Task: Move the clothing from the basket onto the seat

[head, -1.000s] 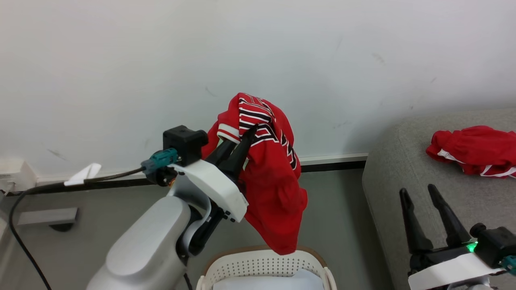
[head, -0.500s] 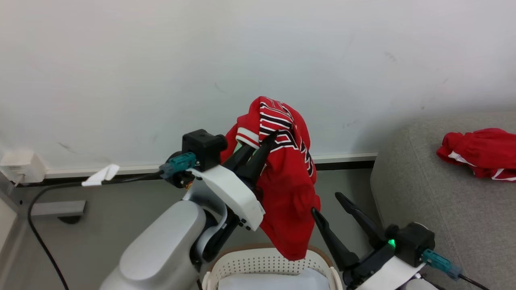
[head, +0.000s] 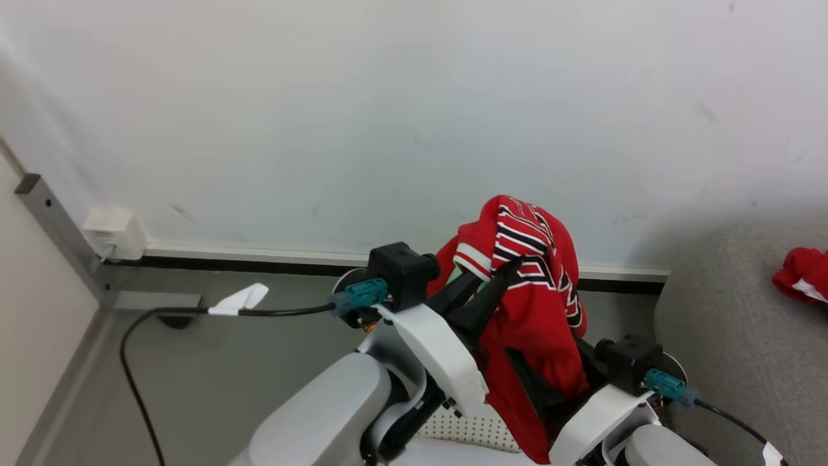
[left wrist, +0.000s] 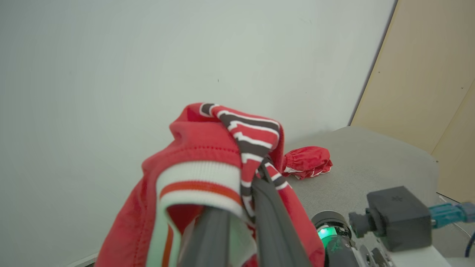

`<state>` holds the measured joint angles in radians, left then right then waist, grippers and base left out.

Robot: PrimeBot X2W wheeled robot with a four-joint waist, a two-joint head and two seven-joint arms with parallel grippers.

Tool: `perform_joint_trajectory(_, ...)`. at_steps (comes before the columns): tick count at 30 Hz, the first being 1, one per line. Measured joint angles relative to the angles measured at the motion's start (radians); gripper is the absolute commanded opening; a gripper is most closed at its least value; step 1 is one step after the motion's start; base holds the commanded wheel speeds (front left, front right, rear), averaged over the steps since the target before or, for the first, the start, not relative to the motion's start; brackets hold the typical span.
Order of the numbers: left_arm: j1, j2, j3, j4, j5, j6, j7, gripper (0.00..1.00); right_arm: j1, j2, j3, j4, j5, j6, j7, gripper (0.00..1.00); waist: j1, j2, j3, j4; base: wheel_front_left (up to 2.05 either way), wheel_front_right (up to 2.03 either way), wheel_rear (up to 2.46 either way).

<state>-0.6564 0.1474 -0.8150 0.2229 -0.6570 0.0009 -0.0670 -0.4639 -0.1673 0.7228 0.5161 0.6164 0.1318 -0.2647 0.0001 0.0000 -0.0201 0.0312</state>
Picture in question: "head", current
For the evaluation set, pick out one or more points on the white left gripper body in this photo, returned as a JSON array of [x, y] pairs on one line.
[[440, 356]]

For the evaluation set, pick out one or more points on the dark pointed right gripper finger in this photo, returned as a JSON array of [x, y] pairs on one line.
[[587, 362], [538, 387]]

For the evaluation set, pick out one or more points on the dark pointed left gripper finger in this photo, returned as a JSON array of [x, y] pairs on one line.
[[488, 298], [456, 294]]

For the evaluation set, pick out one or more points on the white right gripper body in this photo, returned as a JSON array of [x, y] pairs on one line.
[[598, 417]]

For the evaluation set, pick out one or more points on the red jersey with striped lettering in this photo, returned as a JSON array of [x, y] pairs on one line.
[[530, 310]]

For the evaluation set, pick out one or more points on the red garment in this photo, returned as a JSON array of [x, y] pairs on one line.
[[802, 275]]

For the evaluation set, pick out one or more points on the white and grey right arm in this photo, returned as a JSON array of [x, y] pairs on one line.
[[666, 448]]

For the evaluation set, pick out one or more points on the white and grey left arm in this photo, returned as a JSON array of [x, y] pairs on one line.
[[323, 414]]

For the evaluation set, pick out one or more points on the grey fabric sofa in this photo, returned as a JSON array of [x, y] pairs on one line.
[[737, 336]]

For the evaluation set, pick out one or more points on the white perforated laundry basket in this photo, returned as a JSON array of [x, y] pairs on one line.
[[469, 430]]

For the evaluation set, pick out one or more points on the black baseboard strip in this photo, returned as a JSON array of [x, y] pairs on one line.
[[259, 266]]

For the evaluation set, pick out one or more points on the beige partition panel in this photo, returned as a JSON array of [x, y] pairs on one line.
[[32, 323]]

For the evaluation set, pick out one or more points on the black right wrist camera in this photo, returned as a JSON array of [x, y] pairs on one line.
[[627, 362]]

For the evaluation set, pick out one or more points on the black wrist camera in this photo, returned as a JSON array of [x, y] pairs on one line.
[[401, 272], [627, 362]]

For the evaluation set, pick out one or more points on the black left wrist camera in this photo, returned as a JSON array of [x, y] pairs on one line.
[[401, 272]]

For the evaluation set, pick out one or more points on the black round frame foot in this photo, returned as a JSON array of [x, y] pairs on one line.
[[174, 321]]

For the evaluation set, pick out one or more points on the grey aluminium foot bracket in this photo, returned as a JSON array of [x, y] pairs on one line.
[[155, 301]]

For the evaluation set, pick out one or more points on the white wall socket box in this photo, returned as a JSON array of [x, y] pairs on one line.
[[116, 233]]

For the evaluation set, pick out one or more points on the grey aluminium frame post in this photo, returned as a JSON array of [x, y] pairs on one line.
[[61, 233]]

